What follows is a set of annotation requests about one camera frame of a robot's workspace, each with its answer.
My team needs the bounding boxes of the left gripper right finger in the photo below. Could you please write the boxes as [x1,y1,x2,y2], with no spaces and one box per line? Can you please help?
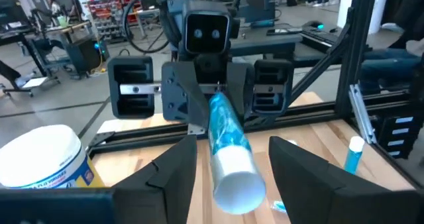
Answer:
[268,136,360,224]

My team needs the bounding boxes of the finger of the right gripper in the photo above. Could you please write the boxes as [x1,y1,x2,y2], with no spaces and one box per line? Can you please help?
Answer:
[228,63,255,123]
[161,61,210,129]

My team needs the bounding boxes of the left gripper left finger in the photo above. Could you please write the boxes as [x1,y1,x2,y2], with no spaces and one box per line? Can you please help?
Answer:
[112,135,198,224]

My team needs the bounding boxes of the blue white toothbrush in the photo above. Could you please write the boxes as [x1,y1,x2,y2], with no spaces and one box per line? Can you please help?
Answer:
[270,199,288,215]

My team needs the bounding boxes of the black computer tower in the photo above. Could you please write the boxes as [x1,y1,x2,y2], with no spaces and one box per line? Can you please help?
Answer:
[66,36,110,78]

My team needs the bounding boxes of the dark grey desk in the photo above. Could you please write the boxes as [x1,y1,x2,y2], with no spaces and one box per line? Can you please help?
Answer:
[228,25,344,69]

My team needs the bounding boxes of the red parts bin shelf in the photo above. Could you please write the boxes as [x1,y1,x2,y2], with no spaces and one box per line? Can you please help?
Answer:
[86,0,142,42]

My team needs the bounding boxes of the black phone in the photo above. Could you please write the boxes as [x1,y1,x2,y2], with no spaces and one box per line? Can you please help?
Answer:
[266,28,293,36]

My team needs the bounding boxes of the person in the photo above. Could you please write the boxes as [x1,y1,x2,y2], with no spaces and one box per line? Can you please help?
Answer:
[360,0,424,94]
[45,0,63,21]
[67,0,85,21]

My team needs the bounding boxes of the black box white labels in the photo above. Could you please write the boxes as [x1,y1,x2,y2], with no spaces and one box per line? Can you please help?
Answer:
[377,115,424,160]

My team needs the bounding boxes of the black keyboard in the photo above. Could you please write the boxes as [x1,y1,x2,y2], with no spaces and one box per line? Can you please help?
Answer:
[300,26,339,44]

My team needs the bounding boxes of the black computer mouse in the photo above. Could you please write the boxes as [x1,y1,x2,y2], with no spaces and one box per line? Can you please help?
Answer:
[303,20,325,30]

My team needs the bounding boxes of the black desk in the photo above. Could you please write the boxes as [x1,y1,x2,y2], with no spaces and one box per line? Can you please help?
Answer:
[0,21,62,97]

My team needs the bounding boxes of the yellow Lysol wipes canister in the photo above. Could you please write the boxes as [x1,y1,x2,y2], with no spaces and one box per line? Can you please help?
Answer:
[0,124,106,190]

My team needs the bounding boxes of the small silver corner bracket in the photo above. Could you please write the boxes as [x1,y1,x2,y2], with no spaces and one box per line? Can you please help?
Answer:
[187,122,207,137]

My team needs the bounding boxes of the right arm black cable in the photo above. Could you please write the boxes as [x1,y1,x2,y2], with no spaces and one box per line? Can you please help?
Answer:
[121,0,172,54]

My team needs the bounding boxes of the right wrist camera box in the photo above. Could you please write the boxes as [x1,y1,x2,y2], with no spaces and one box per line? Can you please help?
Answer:
[183,11,232,55]

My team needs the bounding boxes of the long silver frame bracket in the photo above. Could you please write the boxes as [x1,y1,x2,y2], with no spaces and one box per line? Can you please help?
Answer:
[348,84,378,144]

